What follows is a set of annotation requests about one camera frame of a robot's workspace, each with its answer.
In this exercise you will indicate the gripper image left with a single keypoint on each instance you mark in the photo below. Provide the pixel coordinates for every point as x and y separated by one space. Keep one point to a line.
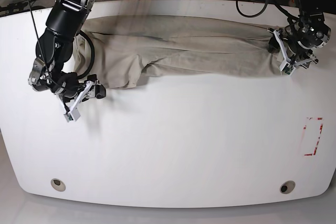
70 91

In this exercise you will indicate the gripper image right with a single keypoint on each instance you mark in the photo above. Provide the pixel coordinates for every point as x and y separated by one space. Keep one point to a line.
295 42

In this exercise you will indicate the beige T-shirt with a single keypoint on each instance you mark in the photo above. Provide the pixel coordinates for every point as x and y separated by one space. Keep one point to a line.
122 49

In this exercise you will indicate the red tape rectangle marking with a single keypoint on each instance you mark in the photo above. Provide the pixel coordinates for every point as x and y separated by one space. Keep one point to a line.
311 136

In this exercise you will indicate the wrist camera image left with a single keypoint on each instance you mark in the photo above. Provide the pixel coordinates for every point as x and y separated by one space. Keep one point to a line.
73 115

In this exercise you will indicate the left table cable grommet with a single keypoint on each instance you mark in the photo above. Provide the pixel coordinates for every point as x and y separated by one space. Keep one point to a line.
58 185

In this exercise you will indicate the table cable grommet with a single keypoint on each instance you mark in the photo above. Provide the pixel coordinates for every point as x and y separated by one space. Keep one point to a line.
58 185
287 187

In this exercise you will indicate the right table cable grommet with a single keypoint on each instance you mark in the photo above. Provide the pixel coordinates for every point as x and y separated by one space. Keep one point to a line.
287 187

